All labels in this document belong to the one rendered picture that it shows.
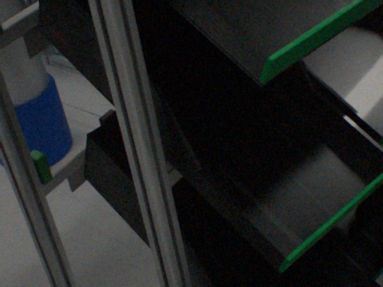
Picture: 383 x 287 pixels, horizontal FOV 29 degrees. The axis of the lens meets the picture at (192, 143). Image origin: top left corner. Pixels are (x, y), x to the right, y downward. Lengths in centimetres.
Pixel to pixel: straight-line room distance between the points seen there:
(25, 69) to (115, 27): 93
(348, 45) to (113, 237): 72
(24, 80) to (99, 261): 37
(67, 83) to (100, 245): 56
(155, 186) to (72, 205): 85
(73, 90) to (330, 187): 119
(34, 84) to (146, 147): 90
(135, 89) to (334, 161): 18
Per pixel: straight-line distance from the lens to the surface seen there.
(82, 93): 168
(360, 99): 65
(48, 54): 180
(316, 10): 47
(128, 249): 126
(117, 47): 47
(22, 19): 64
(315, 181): 57
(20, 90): 139
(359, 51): 69
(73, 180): 75
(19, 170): 67
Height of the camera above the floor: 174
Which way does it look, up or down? 37 degrees down
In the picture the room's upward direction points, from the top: 10 degrees counter-clockwise
